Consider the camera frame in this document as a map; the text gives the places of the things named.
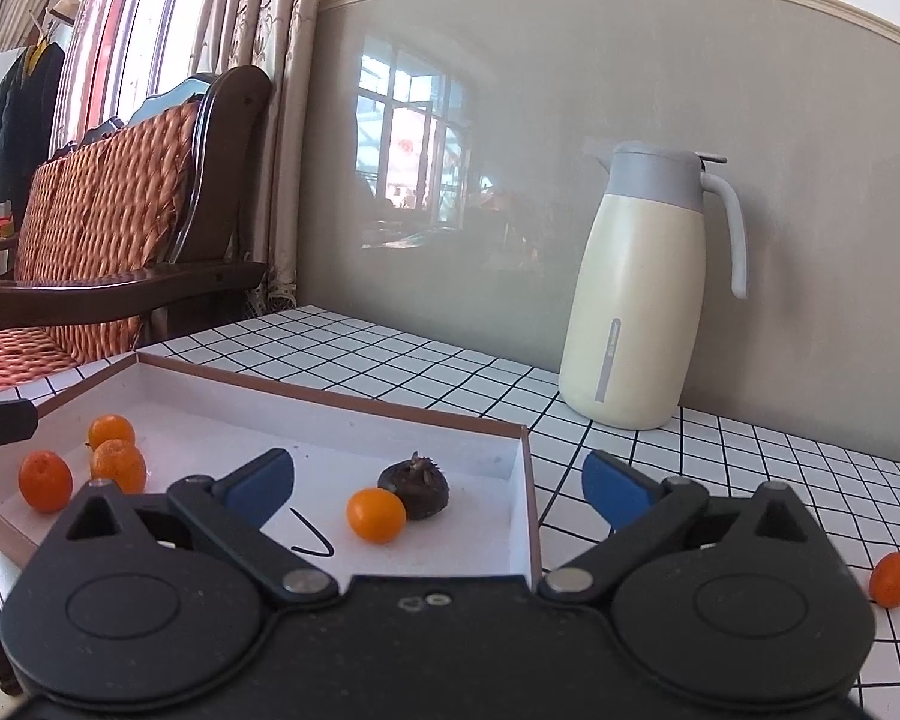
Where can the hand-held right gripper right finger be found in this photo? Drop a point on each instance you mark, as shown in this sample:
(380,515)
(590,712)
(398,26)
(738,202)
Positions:
(615,495)

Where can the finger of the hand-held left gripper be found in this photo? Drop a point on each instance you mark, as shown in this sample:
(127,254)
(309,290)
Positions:
(7,424)

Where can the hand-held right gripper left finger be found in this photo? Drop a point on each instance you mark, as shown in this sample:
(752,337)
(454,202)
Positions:
(259,487)

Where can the orange kumquat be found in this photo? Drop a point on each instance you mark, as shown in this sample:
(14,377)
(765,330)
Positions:
(111,431)
(376,515)
(893,579)
(45,480)
(118,465)

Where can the brown cardboard box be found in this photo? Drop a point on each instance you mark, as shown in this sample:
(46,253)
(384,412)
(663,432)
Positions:
(195,420)

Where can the dark water chestnut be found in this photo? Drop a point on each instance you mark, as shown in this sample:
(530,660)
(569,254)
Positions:
(414,490)

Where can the orange woven seat cushion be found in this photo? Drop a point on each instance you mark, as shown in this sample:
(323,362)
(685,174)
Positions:
(45,349)

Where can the white checked tablecloth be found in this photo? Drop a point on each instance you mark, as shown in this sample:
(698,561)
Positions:
(720,480)

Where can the small red item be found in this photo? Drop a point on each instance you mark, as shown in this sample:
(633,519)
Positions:
(4,240)

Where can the cream thermos jug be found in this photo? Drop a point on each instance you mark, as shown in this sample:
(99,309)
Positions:
(637,300)

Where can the orange woven back cushion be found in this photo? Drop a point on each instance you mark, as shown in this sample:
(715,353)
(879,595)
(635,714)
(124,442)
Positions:
(105,195)

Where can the black hanging coat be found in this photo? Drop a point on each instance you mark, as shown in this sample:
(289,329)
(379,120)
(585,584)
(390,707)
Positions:
(15,120)

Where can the dark wooden sofa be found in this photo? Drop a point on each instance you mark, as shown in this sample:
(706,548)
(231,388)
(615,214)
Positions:
(232,165)

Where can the yellow hanging garment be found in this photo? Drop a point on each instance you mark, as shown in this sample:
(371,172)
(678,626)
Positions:
(37,56)

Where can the beige embroidered curtain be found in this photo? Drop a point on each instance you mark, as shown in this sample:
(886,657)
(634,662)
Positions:
(285,90)

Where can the straw hat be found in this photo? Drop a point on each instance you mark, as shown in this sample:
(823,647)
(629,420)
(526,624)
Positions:
(64,9)

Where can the red framed window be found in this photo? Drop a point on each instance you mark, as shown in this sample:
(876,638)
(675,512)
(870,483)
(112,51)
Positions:
(157,15)

